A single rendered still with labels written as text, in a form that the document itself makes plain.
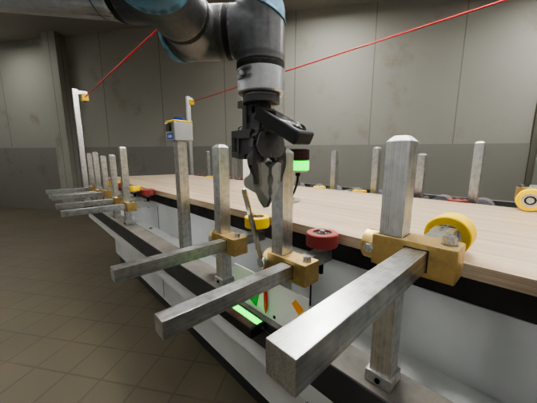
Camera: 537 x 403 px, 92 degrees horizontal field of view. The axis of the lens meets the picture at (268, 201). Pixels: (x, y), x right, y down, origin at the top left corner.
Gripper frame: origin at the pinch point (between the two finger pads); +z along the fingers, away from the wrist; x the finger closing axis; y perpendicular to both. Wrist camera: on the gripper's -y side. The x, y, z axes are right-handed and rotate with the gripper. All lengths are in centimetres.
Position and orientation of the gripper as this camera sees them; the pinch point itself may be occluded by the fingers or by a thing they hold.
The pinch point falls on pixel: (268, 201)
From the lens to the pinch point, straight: 51.1
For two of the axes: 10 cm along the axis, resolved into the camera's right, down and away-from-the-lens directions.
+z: 0.0, 9.9, 1.7
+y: -6.9, -1.2, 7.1
